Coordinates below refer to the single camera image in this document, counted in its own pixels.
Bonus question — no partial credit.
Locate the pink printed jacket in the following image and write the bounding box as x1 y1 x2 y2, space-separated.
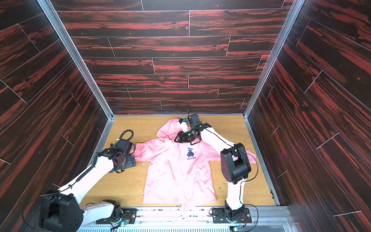
134 117 257 209

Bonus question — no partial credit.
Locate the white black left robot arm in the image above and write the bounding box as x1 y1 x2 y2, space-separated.
39 137 136 232

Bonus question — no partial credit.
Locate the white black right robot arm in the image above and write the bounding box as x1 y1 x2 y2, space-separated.
174 114 255 223

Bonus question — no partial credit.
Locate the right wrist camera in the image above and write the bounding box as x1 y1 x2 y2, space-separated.
178 118 191 132

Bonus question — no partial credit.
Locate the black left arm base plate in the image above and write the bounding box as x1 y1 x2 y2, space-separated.
96 208 137 226

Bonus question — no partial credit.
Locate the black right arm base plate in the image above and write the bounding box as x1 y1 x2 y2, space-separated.
209 206 252 224

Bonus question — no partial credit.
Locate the aluminium front rail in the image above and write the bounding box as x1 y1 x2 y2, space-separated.
80 206 299 232

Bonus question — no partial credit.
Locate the aluminium right corner post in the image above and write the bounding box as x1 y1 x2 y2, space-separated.
243 0 306 118

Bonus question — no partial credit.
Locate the aluminium corner post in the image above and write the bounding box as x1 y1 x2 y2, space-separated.
37 0 114 119
243 0 306 118

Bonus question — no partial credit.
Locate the aluminium left corner post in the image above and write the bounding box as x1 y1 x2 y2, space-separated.
37 0 114 119

